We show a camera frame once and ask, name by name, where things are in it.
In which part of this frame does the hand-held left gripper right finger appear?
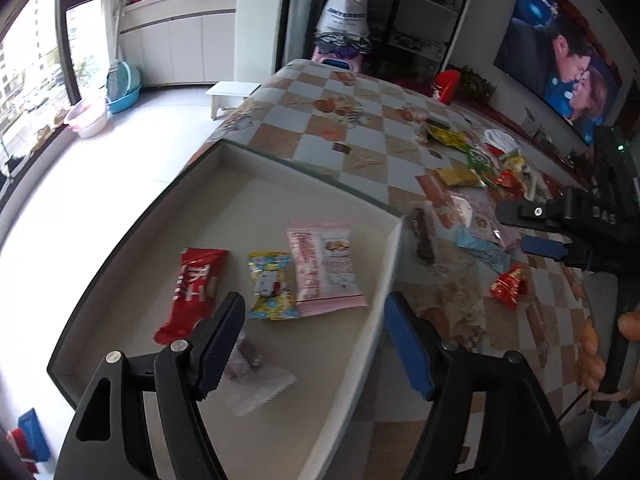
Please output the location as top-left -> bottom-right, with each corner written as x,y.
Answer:
382,291 -> 576,480

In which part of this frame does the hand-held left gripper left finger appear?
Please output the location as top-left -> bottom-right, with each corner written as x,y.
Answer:
52,291 -> 247,480

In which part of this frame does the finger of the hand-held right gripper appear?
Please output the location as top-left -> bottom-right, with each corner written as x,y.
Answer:
495,199 -> 568,235
520,236 -> 597,270

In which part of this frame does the clear wrapper brown snack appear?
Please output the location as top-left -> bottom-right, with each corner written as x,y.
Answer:
222,332 -> 298,418

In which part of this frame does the white cardboard box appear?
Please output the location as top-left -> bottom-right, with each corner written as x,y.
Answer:
46,139 -> 405,480

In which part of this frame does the person's right hand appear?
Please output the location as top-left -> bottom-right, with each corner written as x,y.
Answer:
575,310 -> 640,405

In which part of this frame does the red shiny snack packet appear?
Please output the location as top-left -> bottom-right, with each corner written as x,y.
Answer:
492,169 -> 526,190

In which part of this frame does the pale pink snack packet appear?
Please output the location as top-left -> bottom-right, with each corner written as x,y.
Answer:
470,200 -> 521,251

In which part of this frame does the small red candy packet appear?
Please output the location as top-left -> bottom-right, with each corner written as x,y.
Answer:
491,265 -> 528,310

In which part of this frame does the light blue snack packet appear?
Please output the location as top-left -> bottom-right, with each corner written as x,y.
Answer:
455,227 -> 510,268

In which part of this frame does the white pink snack packet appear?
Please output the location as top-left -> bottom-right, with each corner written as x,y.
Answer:
445,195 -> 476,228

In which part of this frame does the green snack packet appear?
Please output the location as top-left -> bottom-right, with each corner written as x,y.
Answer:
467,144 -> 496,186

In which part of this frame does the yellow cartoon candy packet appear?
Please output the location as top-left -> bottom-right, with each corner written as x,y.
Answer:
247,251 -> 300,321

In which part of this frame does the orange sausage snack packet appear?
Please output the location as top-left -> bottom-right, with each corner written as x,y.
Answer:
417,174 -> 451,206

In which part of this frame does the dark chocolate bar packet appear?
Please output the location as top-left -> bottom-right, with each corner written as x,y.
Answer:
411,208 -> 437,266

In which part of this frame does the yellow black snack packet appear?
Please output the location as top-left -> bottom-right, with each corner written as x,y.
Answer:
427,124 -> 468,151

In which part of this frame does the red container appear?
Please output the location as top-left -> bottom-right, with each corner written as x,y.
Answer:
432,70 -> 462,104

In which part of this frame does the checkered tablecloth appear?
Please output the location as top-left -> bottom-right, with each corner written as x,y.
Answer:
187,58 -> 601,480

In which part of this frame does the blue flat box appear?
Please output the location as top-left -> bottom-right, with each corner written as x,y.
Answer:
17,407 -> 52,462

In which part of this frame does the dark glass cabinet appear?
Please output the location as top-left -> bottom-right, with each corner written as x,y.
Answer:
300,0 -> 483,88

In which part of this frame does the pink plastic chair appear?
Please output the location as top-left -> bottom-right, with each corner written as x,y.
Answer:
311,50 -> 363,72

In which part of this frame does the white low stool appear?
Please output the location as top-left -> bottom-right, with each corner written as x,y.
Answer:
206,81 -> 262,121

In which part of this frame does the white pink basin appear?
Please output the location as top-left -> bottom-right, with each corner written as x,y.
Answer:
64,97 -> 110,139

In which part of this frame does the blue plastic basin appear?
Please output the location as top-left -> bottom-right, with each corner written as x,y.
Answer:
106,61 -> 143,115

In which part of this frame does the white plastic bag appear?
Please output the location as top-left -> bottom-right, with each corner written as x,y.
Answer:
314,0 -> 372,41

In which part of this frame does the white low cabinet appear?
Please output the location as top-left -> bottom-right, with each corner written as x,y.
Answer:
117,0 -> 240,90

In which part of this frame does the wall television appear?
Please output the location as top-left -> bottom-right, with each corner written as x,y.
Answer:
492,0 -> 623,147

